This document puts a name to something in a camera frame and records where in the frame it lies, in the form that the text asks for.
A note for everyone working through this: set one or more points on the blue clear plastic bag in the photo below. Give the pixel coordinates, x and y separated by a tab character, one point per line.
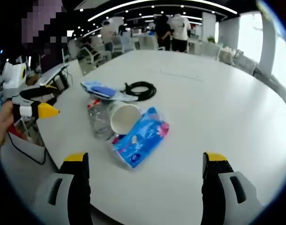
103	90

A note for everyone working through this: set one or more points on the white paper cup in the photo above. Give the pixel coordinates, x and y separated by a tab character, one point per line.
124	118

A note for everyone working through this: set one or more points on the green potted plant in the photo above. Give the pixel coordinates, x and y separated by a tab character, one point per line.
211	39

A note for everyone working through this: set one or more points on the blue tissue packet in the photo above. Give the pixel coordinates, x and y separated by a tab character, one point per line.
143	138

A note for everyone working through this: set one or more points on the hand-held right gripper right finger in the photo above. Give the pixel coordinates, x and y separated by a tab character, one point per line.
215	187

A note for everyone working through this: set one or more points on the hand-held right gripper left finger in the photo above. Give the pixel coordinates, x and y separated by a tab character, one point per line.
79	187

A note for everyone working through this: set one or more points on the clear plastic bottle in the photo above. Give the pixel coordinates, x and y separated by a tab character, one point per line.
99	119

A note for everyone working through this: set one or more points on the grey side desk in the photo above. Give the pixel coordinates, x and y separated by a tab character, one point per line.
51	75

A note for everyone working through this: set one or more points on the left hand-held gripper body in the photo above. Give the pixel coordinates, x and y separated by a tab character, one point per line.
12	77

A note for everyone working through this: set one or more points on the person's left hand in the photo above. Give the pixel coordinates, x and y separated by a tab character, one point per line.
3	122

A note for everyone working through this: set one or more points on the white office chair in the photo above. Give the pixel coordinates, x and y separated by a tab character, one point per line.
93	56

